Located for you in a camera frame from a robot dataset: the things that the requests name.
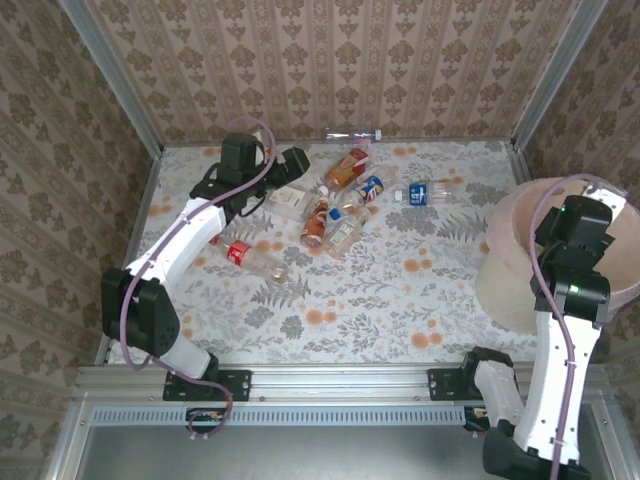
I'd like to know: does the square clear bottle white label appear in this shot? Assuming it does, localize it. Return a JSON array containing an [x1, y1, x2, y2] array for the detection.
[[264, 184, 316, 221]]

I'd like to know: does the clear bottle red label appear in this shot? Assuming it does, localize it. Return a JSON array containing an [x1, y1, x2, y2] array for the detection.
[[208, 235, 294, 287]]

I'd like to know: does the orange brown label bottle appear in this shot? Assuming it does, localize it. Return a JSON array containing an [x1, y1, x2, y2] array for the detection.
[[299, 195, 335, 250]]

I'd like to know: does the red gold label bottle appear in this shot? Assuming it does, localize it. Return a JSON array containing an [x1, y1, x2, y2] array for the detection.
[[317, 147, 372, 197]]

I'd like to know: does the clear bottle without label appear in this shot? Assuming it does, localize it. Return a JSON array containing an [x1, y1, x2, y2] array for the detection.
[[323, 124, 384, 144]]

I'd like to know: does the green white label bottle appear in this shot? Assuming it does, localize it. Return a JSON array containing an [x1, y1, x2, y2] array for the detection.
[[325, 205, 374, 260]]

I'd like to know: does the blue label cola bottle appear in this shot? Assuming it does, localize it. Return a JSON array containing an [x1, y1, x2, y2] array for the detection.
[[329, 167, 402, 221]]

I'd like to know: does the blue label water bottle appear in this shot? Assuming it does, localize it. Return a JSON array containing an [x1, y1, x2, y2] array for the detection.
[[393, 178, 454, 207]]

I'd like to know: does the beige waste bin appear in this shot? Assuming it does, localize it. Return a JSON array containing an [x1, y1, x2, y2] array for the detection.
[[487, 177, 640, 326]]

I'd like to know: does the white waste bin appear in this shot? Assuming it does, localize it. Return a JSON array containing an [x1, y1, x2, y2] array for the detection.
[[474, 239, 540, 336]]

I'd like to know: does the floral tablecloth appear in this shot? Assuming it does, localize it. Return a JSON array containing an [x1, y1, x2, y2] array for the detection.
[[107, 141, 571, 366]]

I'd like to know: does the grey metal panel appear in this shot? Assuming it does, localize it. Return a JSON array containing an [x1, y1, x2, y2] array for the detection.
[[74, 424, 616, 480]]

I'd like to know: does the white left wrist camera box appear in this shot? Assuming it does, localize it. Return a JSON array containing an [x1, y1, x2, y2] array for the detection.
[[257, 142, 281, 169]]

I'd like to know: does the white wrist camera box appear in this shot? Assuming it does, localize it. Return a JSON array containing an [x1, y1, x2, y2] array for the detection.
[[594, 188, 627, 236], [257, 142, 281, 169]]

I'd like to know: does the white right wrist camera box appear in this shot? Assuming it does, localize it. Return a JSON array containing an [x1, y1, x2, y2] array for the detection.
[[594, 188, 627, 236]]

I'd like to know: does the aluminium corner post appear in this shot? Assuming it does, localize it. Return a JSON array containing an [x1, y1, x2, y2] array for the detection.
[[58, 0, 165, 159], [510, 0, 610, 151]]

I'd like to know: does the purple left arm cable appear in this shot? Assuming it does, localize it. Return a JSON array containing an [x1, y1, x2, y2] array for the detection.
[[117, 115, 279, 441]]

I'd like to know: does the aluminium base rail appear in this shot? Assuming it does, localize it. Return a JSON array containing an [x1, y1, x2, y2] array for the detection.
[[73, 363, 611, 407]]

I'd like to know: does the slotted grey cable duct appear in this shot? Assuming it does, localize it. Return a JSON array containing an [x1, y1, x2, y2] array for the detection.
[[91, 404, 471, 427]]

